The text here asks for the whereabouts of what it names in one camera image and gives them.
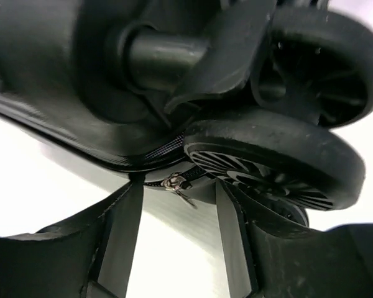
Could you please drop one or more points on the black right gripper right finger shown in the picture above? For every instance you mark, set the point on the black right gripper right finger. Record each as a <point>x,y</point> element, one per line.
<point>267,255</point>

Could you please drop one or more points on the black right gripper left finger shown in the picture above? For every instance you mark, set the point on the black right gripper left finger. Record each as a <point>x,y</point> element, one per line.
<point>87,255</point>

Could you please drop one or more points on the black hard-shell suitcase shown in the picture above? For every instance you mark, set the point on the black hard-shell suitcase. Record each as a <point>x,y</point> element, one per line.
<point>246,92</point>

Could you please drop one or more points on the metal zipper pull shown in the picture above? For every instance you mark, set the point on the metal zipper pull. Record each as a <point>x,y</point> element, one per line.
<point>173,183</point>

